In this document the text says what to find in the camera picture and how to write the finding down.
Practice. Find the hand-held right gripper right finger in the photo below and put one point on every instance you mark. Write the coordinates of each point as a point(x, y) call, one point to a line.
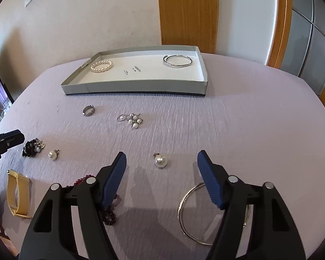
point(210, 181)

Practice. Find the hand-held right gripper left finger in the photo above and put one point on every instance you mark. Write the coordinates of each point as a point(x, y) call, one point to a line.
point(112, 184)

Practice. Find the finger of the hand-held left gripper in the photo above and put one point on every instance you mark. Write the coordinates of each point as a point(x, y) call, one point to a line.
point(12, 138)

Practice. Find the black flower brooch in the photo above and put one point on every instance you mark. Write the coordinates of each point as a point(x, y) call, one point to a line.
point(29, 147)

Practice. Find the large thin silver bangle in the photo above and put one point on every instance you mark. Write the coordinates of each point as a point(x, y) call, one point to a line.
point(179, 211)

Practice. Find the small pearl earring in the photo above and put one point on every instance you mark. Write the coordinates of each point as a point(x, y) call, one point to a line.
point(52, 155)

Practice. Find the cream wide bangle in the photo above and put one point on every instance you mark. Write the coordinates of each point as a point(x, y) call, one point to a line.
point(11, 192)

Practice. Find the grey cardboard tray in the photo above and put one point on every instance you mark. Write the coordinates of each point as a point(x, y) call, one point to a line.
point(157, 73)

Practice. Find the large pearl earring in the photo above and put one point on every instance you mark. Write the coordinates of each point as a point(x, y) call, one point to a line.
point(160, 162)

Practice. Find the pearl earring cluster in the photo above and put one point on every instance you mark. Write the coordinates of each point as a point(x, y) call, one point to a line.
point(135, 126)

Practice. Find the silver open cuff bangle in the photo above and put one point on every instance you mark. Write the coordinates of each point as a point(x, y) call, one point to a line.
point(176, 65)

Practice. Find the frosted glass door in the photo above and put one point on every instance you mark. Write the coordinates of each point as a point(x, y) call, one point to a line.
point(311, 46)

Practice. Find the wooden door frame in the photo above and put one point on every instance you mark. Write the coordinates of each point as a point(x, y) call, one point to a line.
point(280, 32)

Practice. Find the wooden wall panel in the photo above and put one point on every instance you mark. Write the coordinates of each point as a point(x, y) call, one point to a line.
point(187, 13)

